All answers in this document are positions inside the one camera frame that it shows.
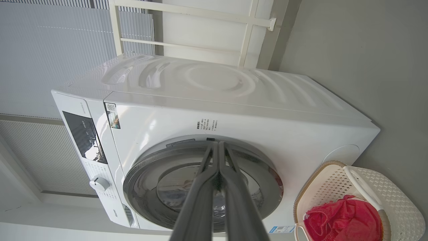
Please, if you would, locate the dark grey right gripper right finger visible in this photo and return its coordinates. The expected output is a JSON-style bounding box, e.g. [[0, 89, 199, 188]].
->
[[219, 142, 271, 241]]

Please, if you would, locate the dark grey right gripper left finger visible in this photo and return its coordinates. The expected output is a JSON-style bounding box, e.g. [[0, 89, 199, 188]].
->
[[169, 142, 220, 241]]

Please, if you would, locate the dark grey round washer door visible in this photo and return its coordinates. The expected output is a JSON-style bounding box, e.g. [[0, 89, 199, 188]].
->
[[123, 140, 284, 233]]

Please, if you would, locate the red garment with white trim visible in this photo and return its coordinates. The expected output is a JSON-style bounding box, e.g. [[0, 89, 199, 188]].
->
[[304, 195, 384, 241]]

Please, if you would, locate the white front-load washing machine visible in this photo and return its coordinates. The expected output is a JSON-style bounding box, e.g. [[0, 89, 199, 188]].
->
[[51, 52, 381, 234]]

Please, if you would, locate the cream perforated basket brown rim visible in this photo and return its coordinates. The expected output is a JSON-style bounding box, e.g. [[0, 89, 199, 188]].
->
[[294, 161, 426, 241]]

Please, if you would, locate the blue energy label sticker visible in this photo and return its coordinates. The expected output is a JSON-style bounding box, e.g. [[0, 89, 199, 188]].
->
[[268, 225, 296, 234]]

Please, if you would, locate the printed text sticker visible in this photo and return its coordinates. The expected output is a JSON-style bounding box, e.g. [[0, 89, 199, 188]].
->
[[196, 118, 218, 131]]

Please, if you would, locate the white washer control knob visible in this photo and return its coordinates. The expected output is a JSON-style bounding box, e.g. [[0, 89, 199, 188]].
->
[[89, 176, 110, 192]]

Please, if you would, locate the round filter cover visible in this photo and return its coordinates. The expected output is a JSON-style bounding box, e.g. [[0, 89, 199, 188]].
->
[[322, 144, 360, 165]]

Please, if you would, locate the QR code sticker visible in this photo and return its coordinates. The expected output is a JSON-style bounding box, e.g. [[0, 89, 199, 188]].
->
[[104, 102, 121, 130]]

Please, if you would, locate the black washer control panel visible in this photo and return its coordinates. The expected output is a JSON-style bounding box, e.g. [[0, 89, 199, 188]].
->
[[63, 111, 108, 165]]

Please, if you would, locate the white window blind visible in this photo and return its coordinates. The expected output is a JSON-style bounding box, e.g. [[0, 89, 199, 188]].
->
[[0, 0, 155, 119]]

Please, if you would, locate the white ribbed wall panel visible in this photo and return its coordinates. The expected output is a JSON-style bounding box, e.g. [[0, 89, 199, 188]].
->
[[0, 119, 98, 196]]

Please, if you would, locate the white metal rack frame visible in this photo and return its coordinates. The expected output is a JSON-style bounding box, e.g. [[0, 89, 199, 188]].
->
[[109, 0, 277, 68]]

